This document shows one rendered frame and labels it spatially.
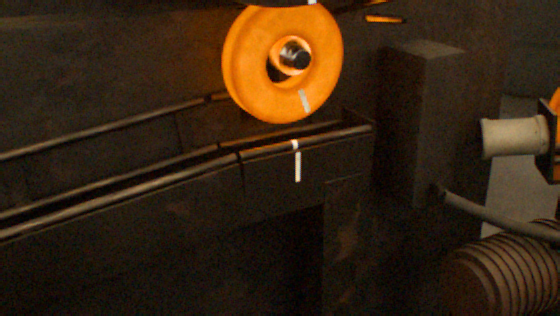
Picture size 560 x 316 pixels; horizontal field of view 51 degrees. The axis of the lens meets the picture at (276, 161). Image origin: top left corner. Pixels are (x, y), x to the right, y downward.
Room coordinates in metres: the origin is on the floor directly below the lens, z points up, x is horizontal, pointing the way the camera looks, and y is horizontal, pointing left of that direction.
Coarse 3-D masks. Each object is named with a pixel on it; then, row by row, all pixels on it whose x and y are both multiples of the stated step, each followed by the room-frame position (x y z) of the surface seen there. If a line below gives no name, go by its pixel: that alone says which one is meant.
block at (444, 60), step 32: (384, 64) 0.84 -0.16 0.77; (416, 64) 0.78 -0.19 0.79; (448, 64) 0.78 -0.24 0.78; (384, 96) 0.83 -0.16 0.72; (416, 96) 0.77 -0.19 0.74; (448, 96) 0.78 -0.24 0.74; (384, 128) 0.83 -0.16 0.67; (416, 128) 0.77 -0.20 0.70; (448, 128) 0.79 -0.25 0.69; (384, 160) 0.82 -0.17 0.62; (416, 160) 0.77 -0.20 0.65; (448, 160) 0.79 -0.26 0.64; (384, 192) 0.82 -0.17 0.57; (416, 192) 0.77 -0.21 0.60
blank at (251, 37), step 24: (240, 24) 0.67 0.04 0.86; (264, 24) 0.67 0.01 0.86; (288, 24) 0.69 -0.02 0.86; (312, 24) 0.70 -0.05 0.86; (240, 48) 0.66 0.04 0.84; (264, 48) 0.67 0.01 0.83; (312, 48) 0.70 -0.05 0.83; (336, 48) 0.72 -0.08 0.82; (240, 72) 0.66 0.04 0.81; (264, 72) 0.67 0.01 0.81; (312, 72) 0.70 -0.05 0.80; (336, 72) 0.72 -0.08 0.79; (240, 96) 0.66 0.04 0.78; (264, 96) 0.67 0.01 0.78; (288, 96) 0.69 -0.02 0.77; (312, 96) 0.70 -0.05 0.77; (264, 120) 0.67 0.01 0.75; (288, 120) 0.69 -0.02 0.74
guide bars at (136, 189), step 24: (288, 144) 0.67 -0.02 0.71; (312, 144) 0.69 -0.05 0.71; (192, 168) 0.62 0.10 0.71; (216, 168) 0.62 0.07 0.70; (240, 168) 0.64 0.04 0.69; (120, 192) 0.58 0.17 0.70; (144, 192) 0.59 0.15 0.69; (48, 216) 0.54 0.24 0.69; (72, 216) 0.55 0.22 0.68; (0, 240) 0.51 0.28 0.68
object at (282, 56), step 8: (280, 40) 0.68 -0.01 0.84; (288, 40) 0.68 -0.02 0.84; (296, 40) 0.68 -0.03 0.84; (272, 48) 0.69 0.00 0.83; (280, 48) 0.67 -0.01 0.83; (288, 48) 0.67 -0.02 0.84; (296, 48) 0.66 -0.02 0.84; (304, 48) 0.67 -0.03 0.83; (272, 56) 0.68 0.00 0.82; (280, 56) 0.67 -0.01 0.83; (288, 56) 0.66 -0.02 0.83; (296, 56) 0.66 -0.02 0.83; (304, 56) 0.66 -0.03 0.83; (272, 64) 0.69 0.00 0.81; (280, 64) 0.67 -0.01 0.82; (288, 64) 0.66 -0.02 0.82; (296, 64) 0.66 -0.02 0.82; (304, 64) 0.66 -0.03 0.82; (288, 72) 0.67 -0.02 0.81; (296, 72) 0.67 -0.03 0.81
